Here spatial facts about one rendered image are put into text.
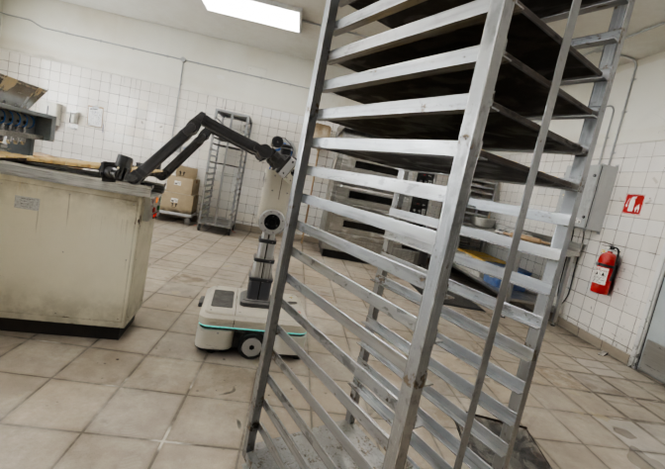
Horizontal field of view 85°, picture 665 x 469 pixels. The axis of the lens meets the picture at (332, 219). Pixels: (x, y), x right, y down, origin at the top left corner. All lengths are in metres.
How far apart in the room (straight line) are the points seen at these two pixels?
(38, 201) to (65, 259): 0.33
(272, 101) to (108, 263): 4.59
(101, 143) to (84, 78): 1.02
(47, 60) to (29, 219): 5.32
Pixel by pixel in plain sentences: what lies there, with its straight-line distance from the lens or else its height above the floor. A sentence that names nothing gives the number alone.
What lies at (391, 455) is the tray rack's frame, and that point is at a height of 0.62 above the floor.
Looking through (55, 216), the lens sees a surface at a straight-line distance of 2.36.
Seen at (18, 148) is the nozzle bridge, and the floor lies 0.94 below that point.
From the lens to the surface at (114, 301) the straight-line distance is 2.37.
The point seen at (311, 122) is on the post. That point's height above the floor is 1.29.
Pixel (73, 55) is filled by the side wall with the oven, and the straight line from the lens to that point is 7.38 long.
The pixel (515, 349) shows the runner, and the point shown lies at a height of 0.77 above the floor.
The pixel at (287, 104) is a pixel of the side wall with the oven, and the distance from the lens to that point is 6.35.
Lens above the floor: 1.12
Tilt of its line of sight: 6 degrees down
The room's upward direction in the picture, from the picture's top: 11 degrees clockwise
